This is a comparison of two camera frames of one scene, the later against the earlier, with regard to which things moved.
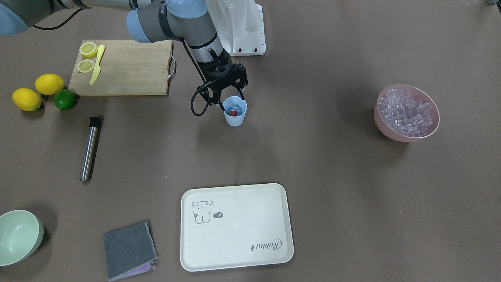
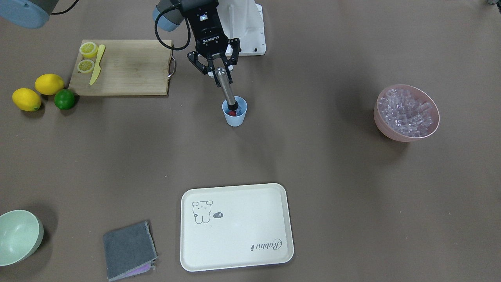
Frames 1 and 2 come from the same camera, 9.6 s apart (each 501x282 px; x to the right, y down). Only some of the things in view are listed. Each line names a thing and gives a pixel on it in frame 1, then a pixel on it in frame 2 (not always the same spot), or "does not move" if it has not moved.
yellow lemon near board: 48,84 does not move
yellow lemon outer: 27,99 does not move
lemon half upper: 88,49 does not move
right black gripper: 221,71 → 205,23
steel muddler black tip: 86,170 → 233,107
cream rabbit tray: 233,226 does not move
